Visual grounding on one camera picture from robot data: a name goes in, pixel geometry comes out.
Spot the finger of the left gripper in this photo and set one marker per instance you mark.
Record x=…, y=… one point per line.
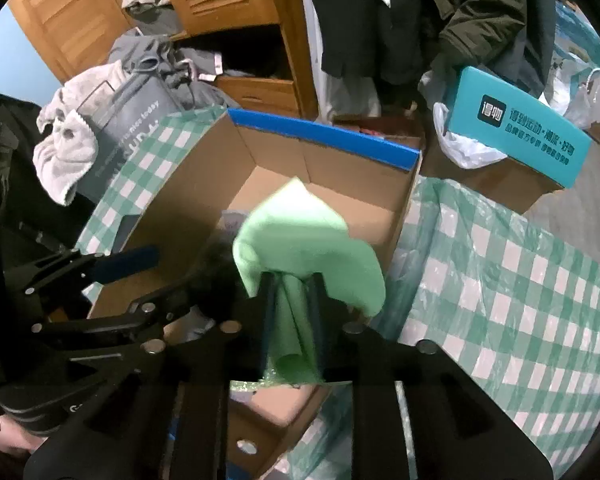
x=171, y=313
x=73, y=271

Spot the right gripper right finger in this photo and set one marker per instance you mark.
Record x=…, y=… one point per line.
x=416, y=412

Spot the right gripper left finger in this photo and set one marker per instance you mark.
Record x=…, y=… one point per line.
x=168, y=418

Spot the green sparkly knit cloth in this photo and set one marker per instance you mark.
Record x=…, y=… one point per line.
x=270, y=379

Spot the light green cloth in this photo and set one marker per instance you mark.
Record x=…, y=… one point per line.
x=295, y=234

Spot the grey fleece sock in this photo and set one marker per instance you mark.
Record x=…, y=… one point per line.
x=229, y=225

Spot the person's left hand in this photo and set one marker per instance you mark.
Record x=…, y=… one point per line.
x=15, y=440

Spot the blue-edged cardboard box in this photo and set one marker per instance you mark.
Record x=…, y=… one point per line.
x=171, y=192

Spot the white fluffy towel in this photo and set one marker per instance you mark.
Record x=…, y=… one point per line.
x=69, y=147

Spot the green checkered tablecloth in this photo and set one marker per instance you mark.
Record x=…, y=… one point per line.
x=518, y=308

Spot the grey tote bag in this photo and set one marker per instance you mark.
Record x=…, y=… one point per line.
x=121, y=123

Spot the brown cardboard box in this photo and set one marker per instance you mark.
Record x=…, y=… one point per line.
x=507, y=182

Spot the wooden louvered cabinet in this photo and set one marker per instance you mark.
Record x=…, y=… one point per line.
x=264, y=41

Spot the teal printed shoe box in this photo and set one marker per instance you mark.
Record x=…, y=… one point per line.
x=499, y=115

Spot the blue white plastic bag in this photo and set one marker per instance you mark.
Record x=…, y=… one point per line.
x=573, y=83

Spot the dark hanging jackets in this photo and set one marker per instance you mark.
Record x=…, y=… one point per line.
x=371, y=56

